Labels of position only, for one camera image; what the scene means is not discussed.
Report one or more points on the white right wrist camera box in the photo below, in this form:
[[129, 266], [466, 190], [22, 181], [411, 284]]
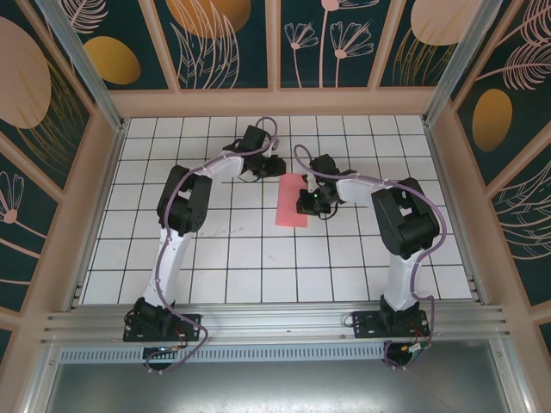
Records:
[[305, 180]]

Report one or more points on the aluminium table side rail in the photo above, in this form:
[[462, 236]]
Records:
[[76, 297], [477, 288]]

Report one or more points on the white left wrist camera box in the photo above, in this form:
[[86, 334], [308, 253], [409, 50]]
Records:
[[272, 149]]

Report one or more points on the grey metal sheet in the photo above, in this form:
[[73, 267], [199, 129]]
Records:
[[275, 387]]

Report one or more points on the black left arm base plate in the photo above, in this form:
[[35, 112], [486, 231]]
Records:
[[189, 322]]

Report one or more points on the pink paper sheet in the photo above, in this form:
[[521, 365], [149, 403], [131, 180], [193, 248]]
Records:
[[288, 202]]

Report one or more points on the dark panel with orange oval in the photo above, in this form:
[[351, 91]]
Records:
[[112, 60]]

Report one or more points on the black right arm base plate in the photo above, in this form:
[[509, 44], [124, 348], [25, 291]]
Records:
[[366, 322]]

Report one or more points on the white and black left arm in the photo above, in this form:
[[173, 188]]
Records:
[[168, 266]]

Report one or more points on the dark panel with leaf sprays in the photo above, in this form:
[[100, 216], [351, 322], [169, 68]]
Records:
[[206, 43]]

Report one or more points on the dark panel, single flower outline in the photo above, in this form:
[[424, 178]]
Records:
[[17, 215]]

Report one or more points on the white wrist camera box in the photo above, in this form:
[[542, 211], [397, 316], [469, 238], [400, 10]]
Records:
[[305, 180], [272, 149]]

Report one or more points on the aluminium mounting rail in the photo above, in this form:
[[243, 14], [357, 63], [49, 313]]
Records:
[[275, 322]]

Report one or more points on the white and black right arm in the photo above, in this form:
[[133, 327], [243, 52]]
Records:
[[400, 279]]

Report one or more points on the dark panel with feather outline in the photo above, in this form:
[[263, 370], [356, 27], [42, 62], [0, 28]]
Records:
[[525, 223]]

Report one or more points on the dark panel with flower outlines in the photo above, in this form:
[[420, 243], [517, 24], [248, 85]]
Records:
[[327, 43]]

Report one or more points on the dark panel, large pale oval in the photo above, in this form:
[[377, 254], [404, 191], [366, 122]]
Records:
[[26, 77]]

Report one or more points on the dark panel with pale disc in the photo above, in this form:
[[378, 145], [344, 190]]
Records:
[[422, 34]]

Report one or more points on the aluminium corner post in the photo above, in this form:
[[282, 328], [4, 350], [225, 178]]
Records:
[[452, 64], [82, 64]]

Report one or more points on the dark panel, feather and oval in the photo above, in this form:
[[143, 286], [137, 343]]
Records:
[[512, 86]]

